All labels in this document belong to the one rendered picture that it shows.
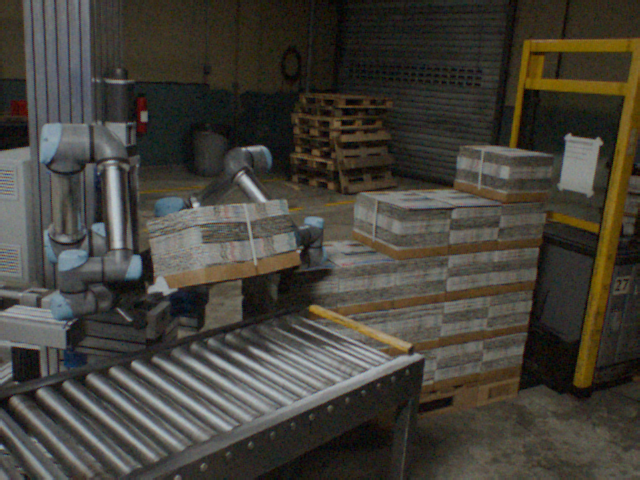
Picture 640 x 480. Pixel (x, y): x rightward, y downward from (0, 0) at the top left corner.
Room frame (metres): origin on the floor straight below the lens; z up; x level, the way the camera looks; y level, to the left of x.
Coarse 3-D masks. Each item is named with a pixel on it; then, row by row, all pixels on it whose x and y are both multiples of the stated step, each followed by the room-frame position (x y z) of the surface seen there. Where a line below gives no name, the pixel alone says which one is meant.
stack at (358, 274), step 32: (352, 256) 2.71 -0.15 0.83; (384, 256) 2.75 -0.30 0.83; (448, 256) 2.84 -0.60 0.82; (480, 256) 2.93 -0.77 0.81; (256, 288) 2.59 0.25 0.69; (320, 288) 2.50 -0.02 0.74; (352, 288) 2.59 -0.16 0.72; (384, 288) 2.66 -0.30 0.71; (416, 288) 2.75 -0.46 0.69; (448, 288) 2.84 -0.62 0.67; (320, 320) 2.51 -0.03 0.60; (384, 320) 2.67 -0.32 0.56; (416, 320) 2.75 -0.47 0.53; (448, 320) 2.86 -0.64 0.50; (480, 320) 2.95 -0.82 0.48; (416, 352) 2.77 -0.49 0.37; (448, 352) 2.86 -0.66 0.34; (480, 352) 2.96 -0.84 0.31; (384, 416) 2.70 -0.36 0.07
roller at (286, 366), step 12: (228, 336) 1.84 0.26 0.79; (240, 336) 1.83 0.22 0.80; (240, 348) 1.79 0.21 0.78; (252, 348) 1.76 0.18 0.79; (264, 348) 1.76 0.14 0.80; (264, 360) 1.71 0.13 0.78; (276, 360) 1.69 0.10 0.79; (288, 360) 1.68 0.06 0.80; (288, 372) 1.64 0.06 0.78; (300, 372) 1.62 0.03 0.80; (312, 372) 1.63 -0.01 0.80; (312, 384) 1.58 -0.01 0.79; (324, 384) 1.56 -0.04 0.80
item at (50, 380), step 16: (256, 320) 1.97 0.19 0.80; (272, 320) 1.99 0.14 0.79; (192, 336) 1.81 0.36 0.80; (208, 336) 1.82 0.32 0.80; (224, 336) 1.85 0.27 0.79; (144, 352) 1.67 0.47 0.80; (160, 352) 1.69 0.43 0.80; (80, 368) 1.55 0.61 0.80; (96, 368) 1.56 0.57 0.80; (128, 368) 1.61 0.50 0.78; (16, 384) 1.44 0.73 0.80; (32, 384) 1.45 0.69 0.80; (48, 384) 1.46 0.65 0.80; (0, 400) 1.37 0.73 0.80; (32, 400) 1.42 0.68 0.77; (48, 416) 1.45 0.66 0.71
